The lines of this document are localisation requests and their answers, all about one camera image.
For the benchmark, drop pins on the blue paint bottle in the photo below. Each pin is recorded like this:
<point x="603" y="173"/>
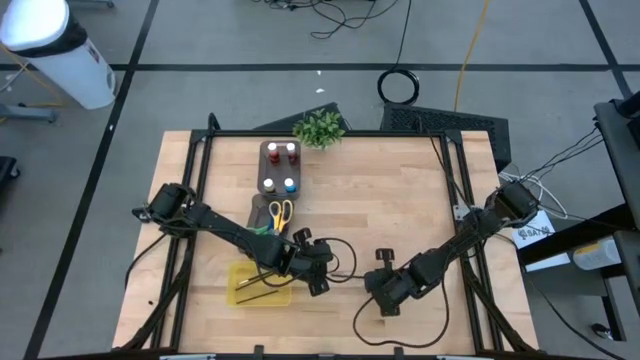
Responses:
<point x="290" y="185"/>

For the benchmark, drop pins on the black perforated panel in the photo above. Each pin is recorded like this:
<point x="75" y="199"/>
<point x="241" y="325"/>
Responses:
<point x="450" y="122"/>

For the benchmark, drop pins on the green plant in white pot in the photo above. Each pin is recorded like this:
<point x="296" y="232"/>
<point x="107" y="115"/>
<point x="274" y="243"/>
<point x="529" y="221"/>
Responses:
<point x="319" y="129"/>

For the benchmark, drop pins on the grey metal floor bar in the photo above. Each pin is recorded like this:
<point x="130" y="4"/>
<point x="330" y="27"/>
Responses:
<point x="25" y="113"/>

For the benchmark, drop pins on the black floor object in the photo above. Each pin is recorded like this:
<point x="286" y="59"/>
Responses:
<point x="7" y="172"/>

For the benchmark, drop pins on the dark brown paint bottle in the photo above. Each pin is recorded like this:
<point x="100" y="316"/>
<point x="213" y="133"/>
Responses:
<point x="292" y="153"/>

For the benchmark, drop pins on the black caster wheel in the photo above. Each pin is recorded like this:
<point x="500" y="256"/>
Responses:
<point x="600" y="330"/>

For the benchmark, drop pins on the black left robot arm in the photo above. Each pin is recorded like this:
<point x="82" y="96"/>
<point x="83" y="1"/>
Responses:
<point x="225" y="230"/>

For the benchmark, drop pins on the white container with yellow label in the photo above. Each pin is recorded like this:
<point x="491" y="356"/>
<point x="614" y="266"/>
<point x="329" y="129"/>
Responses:
<point x="597" y="254"/>

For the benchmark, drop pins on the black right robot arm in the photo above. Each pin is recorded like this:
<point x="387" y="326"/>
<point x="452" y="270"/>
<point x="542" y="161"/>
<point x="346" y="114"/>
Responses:
<point x="460" y="240"/>

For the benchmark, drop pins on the black equipment cart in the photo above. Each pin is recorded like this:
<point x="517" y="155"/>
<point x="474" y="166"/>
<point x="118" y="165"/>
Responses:
<point x="620" y="150"/>

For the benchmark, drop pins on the red paint bottle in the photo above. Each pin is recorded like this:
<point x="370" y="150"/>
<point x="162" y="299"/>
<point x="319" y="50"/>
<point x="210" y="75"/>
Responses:
<point x="274" y="152"/>

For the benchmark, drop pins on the yellow translucent plastic bin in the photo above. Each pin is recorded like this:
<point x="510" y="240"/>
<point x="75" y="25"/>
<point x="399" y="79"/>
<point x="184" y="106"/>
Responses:
<point x="245" y="267"/>

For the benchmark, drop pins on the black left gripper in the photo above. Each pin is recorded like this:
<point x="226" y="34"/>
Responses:
<point x="312" y="260"/>

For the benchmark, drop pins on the ochre paint bottle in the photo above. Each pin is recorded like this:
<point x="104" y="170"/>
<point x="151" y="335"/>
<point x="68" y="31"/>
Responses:
<point x="269" y="185"/>

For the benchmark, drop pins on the white trash can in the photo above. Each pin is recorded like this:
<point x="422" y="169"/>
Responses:
<point x="65" y="60"/>

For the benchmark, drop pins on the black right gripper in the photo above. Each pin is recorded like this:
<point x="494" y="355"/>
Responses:
<point x="387" y="287"/>

